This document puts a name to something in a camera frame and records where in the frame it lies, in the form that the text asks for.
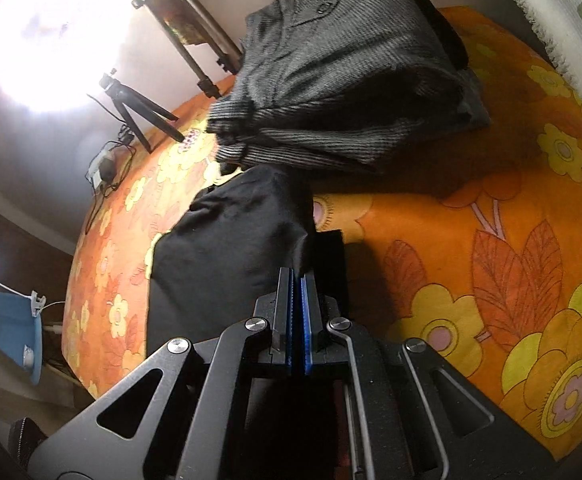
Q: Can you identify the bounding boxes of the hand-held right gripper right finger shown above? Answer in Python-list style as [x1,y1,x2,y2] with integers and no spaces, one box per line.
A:
[299,270,556,480]

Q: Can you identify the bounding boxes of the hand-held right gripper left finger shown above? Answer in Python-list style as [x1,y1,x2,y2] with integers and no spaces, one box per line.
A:
[30,267,296,480]

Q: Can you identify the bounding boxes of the black pants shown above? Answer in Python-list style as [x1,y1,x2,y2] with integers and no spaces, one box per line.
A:
[146,164,346,361]

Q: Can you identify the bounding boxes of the stack of grey folded pants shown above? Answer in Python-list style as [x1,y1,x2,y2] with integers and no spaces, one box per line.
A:
[206,0,492,175]

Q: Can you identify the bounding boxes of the orange floral blanket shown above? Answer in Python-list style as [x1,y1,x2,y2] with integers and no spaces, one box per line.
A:
[61,6,582,461]

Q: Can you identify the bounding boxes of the white power adapter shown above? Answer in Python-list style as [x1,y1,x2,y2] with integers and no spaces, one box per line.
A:
[88,152,119,188]

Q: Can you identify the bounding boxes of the small black tripod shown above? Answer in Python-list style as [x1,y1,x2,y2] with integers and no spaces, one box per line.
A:
[98,67,186,154]

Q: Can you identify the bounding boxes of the blue chair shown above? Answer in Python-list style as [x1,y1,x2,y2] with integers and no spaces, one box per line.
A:
[0,290,44,386]

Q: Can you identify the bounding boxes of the white clip lamp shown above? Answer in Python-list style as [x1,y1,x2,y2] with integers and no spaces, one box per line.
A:
[0,252,66,318]

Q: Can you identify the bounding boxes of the green white patterned cloth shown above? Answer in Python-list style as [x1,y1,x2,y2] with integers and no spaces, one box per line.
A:
[491,0,582,103]

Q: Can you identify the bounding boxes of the charger with black cable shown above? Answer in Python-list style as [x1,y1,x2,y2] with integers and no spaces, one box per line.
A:
[83,92,139,236]

